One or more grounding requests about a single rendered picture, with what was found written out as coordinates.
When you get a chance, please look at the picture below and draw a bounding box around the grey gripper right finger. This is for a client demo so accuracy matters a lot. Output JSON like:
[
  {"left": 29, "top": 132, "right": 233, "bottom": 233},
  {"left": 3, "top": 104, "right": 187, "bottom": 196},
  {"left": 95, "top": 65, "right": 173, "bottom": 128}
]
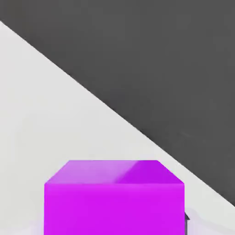
[{"left": 184, "top": 208, "right": 219, "bottom": 235}]

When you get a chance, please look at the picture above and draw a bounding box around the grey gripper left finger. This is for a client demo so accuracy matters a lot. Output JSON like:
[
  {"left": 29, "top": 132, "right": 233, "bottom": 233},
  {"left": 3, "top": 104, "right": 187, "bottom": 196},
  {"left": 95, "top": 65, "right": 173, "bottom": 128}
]
[{"left": 22, "top": 219, "right": 45, "bottom": 235}]

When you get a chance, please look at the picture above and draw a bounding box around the small magenta cube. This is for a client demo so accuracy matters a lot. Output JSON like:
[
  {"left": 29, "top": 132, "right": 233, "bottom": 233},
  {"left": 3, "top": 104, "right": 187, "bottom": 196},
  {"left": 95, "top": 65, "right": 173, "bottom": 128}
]
[{"left": 44, "top": 160, "right": 185, "bottom": 235}]

